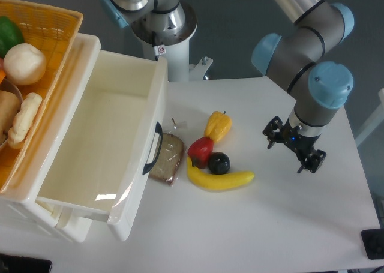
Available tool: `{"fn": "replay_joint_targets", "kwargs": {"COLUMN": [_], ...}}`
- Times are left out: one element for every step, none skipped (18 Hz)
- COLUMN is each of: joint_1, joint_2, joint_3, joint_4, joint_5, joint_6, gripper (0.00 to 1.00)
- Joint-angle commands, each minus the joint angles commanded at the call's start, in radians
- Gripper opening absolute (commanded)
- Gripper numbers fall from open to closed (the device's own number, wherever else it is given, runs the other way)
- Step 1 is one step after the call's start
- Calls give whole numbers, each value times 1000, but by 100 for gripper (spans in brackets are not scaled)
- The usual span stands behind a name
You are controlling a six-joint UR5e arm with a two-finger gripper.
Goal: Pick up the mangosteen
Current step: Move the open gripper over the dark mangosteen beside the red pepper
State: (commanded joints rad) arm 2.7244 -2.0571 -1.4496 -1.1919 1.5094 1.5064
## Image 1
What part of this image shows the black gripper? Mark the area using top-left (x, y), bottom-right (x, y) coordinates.
top-left (262, 116), bottom-right (326, 173)

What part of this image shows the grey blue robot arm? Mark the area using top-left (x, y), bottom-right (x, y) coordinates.
top-left (100, 0), bottom-right (355, 172)

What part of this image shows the dark purple mangosteen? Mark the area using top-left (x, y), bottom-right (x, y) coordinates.
top-left (208, 152), bottom-right (231, 175)

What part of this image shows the yellow banana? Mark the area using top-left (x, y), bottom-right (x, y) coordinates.
top-left (187, 157), bottom-right (255, 191)

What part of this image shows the yellow bell pepper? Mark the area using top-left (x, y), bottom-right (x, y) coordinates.
top-left (204, 111), bottom-right (232, 143)

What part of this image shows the red bell pepper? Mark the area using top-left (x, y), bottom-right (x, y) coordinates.
top-left (187, 137), bottom-right (214, 169)

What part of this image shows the black device at right edge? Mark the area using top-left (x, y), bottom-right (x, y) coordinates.
top-left (361, 229), bottom-right (383, 260)

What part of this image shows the wrapped brown bread slice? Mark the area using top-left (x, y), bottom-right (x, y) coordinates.
top-left (149, 117), bottom-right (187, 186)

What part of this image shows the white plastic drawer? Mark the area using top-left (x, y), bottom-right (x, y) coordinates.
top-left (37, 51), bottom-right (168, 242)

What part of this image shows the beige pastry piece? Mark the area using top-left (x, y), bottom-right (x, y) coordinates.
top-left (7, 92), bottom-right (43, 149)

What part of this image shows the orange woven basket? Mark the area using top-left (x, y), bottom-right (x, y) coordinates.
top-left (1, 0), bottom-right (83, 187)

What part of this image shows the white drawer cabinet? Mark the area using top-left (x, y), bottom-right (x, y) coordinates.
top-left (1, 33), bottom-right (101, 242)

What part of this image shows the white round bun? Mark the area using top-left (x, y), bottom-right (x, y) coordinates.
top-left (4, 43), bottom-right (47, 86)

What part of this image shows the tan bread roll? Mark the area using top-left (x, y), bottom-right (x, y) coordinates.
top-left (1, 91), bottom-right (21, 136)

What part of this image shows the green bell pepper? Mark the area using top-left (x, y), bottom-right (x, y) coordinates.
top-left (0, 16), bottom-right (25, 59)

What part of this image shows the black object bottom left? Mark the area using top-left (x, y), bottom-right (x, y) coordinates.
top-left (1, 254), bottom-right (52, 273)

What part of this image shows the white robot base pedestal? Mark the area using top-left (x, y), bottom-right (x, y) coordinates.
top-left (131, 1), bottom-right (214, 82)

